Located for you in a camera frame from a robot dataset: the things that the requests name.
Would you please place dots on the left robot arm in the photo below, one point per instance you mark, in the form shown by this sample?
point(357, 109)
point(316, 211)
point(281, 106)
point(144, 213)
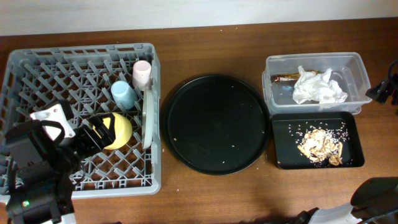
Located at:
point(40, 188)

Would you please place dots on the grey round plate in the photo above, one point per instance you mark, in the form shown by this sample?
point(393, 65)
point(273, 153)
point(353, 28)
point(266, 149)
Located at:
point(147, 119)

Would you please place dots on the clear plastic storage box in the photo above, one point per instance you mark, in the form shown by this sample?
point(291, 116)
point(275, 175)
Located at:
point(348, 71)

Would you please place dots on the pink plastic cup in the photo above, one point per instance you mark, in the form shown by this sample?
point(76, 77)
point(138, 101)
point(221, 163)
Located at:
point(141, 74)

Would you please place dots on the white napkin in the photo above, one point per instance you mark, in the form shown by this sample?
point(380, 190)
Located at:
point(319, 87)

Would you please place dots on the black rectangular tray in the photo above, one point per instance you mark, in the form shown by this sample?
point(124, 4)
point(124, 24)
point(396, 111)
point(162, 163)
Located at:
point(288, 156)

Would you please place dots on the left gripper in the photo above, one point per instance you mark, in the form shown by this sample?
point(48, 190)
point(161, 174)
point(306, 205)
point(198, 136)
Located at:
point(90, 137)

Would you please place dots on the blue plastic cup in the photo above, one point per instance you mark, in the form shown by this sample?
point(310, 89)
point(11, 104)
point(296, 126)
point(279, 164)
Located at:
point(123, 93)

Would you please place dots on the grey dishwasher rack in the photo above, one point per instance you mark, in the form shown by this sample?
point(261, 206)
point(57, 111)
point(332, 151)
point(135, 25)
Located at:
point(83, 76)

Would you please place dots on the rice and peanut shell scraps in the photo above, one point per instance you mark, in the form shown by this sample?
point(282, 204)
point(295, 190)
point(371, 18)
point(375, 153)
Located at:
point(320, 142)

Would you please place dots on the round black tray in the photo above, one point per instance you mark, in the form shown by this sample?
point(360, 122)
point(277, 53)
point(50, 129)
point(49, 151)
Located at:
point(216, 124)

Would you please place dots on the yellow plastic bowl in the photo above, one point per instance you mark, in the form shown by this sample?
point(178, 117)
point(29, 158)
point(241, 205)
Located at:
point(123, 132)

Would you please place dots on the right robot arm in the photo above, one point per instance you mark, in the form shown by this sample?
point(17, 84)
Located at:
point(375, 201)

